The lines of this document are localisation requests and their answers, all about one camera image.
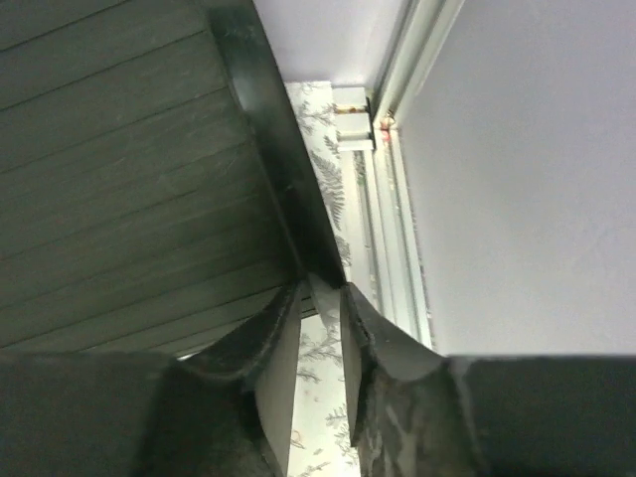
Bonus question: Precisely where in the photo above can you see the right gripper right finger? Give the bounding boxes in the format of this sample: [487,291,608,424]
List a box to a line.
[341,284,635,476]

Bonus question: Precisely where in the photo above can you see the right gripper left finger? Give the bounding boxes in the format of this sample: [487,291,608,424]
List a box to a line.
[1,285,300,476]

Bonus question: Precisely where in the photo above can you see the large black plastic bin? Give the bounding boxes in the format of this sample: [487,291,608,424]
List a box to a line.
[1,1,320,354]

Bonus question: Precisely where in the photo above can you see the floral table mat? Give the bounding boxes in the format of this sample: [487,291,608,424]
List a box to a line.
[285,81,360,476]

